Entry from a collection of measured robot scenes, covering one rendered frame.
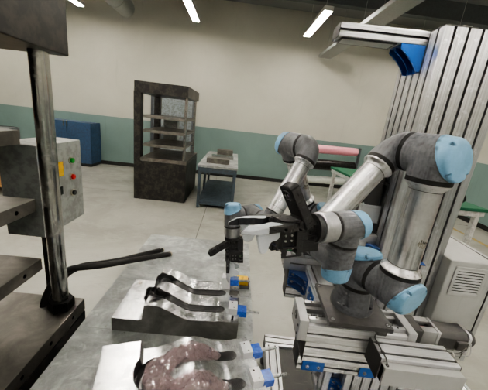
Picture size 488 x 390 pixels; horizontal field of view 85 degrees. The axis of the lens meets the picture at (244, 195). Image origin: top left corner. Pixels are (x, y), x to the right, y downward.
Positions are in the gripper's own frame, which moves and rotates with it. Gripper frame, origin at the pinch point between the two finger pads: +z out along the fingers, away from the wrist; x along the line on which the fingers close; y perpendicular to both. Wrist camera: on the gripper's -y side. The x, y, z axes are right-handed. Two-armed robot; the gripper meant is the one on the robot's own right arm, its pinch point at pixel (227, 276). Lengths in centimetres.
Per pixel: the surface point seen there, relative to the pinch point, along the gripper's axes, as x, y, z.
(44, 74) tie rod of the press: -21, -61, -83
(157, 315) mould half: -21.9, -26.2, 5.3
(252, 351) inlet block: -33.7, 10.7, 11.1
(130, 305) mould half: -13.8, -40.1, 6.3
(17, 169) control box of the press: -8, -85, -50
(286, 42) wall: 608, 116, -320
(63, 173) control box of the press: 7, -77, -47
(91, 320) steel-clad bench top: -17, -55, 11
